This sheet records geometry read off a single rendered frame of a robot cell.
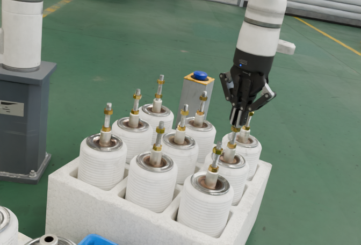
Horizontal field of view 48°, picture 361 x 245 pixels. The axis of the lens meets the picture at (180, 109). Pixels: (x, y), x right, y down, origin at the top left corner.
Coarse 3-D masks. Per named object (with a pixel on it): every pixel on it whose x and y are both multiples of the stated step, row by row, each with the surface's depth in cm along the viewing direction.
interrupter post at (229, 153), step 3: (228, 147) 84; (225, 150) 85; (228, 150) 84; (231, 150) 84; (234, 150) 84; (225, 153) 85; (228, 153) 84; (231, 153) 84; (234, 153) 84; (225, 156) 85; (228, 156) 84; (231, 156) 84; (225, 159) 85; (228, 159) 85; (231, 159) 85
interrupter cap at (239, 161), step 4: (212, 152) 87; (224, 152) 88; (212, 156) 85; (220, 156) 86; (236, 156) 87; (240, 156) 87; (220, 160) 84; (224, 160) 85; (236, 160) 86; (240, 160) 86; (244, 160) 86; (220, 164) 83; (224, 164) 82; (228, 164) 83; (232, 164) 83; (236, 164) 84; (240, 164) 84; (244, 164) 84; (232, 168) 82; (236, 168) 83
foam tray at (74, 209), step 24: (72, 168) 85; (264, 168) 100; (48, 192) 83; (72, 192) 80; (96, 192) 79; (120, 192) 81; (48, 216) 85; (72, 216) 82; (96, 216) 79; (120, 216) 76; (144, 216) 75; (168, 216) 76; (240, 216) 80; (72, 240) 84; (120, 240) 78; (144, 240) 76; (168, 240) 73; (192, 240) 71; (216, 240) 72; (240, 240) 83
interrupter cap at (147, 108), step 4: (148, 104) 106; (152, 104) 106; (144, 108) 103; (148, 108) 104; (164, 108) 105; (148, 112) 101; (152, 112) 101; (156, 112) 102; (160, 112) 103; (164, 112) 103; (168, 112) 103; (156, 116) 100; (160, 116) 100; (164, 116) 101
